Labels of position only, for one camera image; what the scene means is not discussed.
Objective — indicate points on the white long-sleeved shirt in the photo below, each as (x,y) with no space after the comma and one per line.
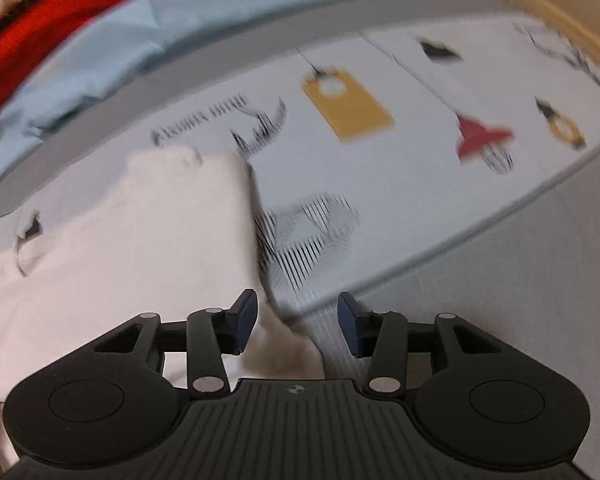
(145,240)

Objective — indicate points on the wooden bed frame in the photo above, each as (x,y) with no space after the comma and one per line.
(545,0)

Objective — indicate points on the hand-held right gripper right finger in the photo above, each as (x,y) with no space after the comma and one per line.
(350,325)

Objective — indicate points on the light blue sheet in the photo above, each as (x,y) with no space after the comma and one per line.
(105,50)

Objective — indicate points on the red folded blanket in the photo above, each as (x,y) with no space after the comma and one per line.
(40,45)

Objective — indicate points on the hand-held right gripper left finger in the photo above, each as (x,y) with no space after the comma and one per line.
(242,320)

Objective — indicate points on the grey printed bed sheet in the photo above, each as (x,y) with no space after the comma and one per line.
(530,285)

